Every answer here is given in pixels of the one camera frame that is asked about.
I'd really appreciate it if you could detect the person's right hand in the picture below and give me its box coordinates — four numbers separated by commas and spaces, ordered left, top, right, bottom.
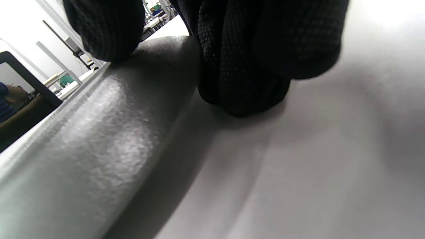
62, 0, 350, 117

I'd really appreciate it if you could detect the grey rippled plate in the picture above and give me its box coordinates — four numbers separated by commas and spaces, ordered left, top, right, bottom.
0, 35, 201, 239

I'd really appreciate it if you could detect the white office desk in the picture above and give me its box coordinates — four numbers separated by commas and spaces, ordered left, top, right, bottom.
43, 65, 107, 101

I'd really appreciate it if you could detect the green object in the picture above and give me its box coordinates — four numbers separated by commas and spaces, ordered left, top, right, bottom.
59, 75, 75, 88

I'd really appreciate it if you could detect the black office chair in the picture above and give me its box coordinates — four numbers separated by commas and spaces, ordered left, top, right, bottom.
0, 51, 63, 153

